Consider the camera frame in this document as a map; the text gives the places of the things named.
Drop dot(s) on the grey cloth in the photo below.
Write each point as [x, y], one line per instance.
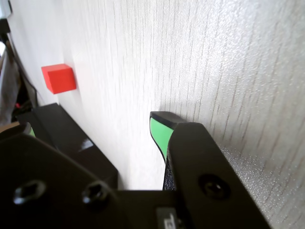
[8, 95]

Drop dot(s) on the red cube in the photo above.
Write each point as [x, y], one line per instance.
[60, 80]

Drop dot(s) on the black cardboard box lid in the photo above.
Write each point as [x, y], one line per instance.
[71, 133]

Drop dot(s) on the black cardboard box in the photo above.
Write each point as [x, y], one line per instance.
[35, 118]

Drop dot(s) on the white board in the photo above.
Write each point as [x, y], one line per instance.
[5, 7]

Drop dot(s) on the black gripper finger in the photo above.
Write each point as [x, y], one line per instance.
[202, 162]
[47, 190]

